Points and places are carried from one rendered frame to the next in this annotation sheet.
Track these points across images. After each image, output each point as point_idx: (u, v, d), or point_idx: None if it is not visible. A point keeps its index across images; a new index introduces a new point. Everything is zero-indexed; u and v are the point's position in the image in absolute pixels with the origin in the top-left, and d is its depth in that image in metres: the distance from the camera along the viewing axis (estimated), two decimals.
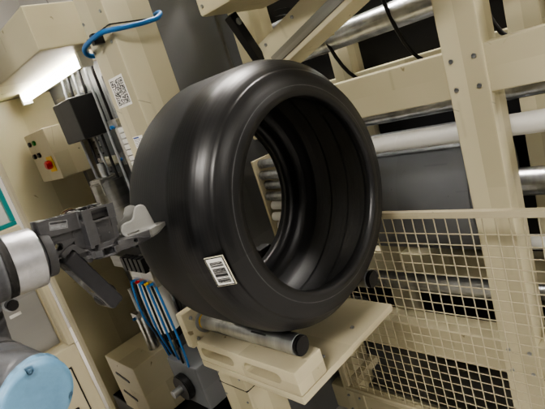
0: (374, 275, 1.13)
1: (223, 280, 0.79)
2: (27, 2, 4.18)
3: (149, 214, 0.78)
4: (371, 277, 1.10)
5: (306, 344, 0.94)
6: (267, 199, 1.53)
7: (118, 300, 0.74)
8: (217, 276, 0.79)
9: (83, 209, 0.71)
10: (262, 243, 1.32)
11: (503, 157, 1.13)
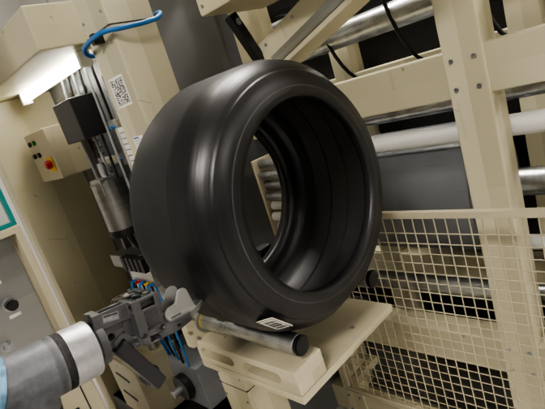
0: (369, 287, 1.12)
1: (280, 327, 0.88)
2: (27, 2, 4.18)
3: (190, 296, 0.83)
4: (375, 277, 1.11)
5: (302, 351, 0.93)
6: (267, 199, 1.53)
7: (163, 381, 0.79)
8: (273, 326, 0.87)
9: (132, 299, 0.76)
10: (262, 243, 1.32)
11: (503, 157, 1.13)
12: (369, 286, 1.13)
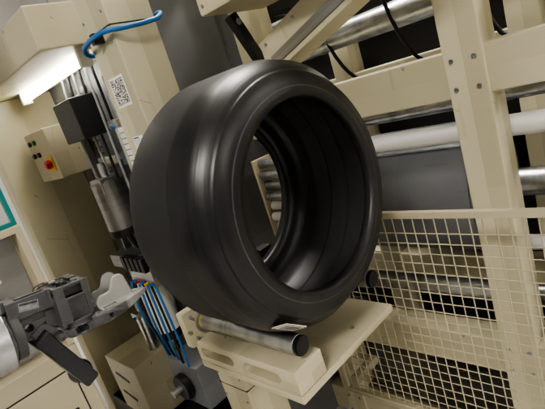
0: (364, 275, 1.10)
1: (294, 329, 0.90)
2: (27, 2, 4.18)
3: (127, 283, 0.75)
4: (374, 281, 1.11)
5: (299, 342, 0.92)
6: (267, 199, 1.53)
7: (94, 377, 0.71)
8: (289, 329, 0.90)
9: (56, 286, 0.68)
10: (262, 243, 1.32)
11: (503, 157, 1.13)
12: (362, 279, 1.11)
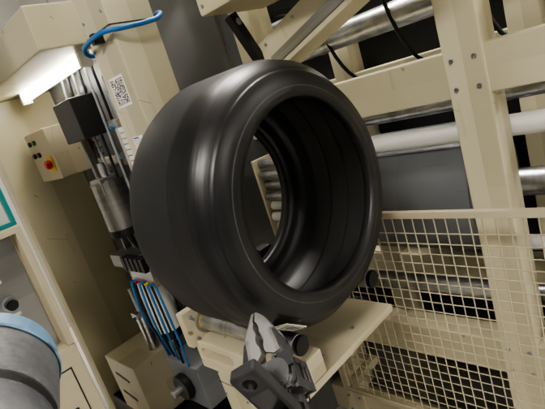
0: (364, 275, 1.10)
1: (294, 329, 0.90)
2: (27, 2, 4.18)
3: (259, 338, 0.82)
4: (374, 281, 1.11)
5: (299, 342, 0.92)
6: (267, 199, 1.53)
7: (231, 377, 0.67)
8: (289, 329, 0.90)
9: None
10: (262, 243, 1.32)
11: (503, 157, 1.13)
12: (362, 279, 1.11)
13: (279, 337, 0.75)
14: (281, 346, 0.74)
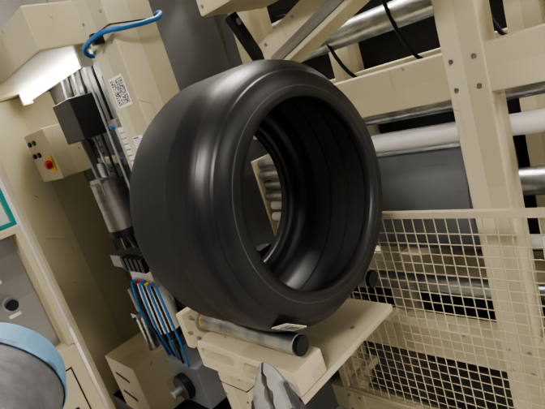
0: (364, 275, 1.10)
1: (294, 329, 0.90)
2: (27, 2, 4.18)
3: None
4: (374, 281, 1.11)
5: (299, 342, 0.92)
6: (267, 199, 1.53)
7: None
8: (289, 329, 0.90)
9: None
10: (262, 243, 1.32)
11: (503, 157, 1.13)
12: (362, 279, 1.11)
13: (291, 394, 0.67)
14: (294, 406, 0.66)
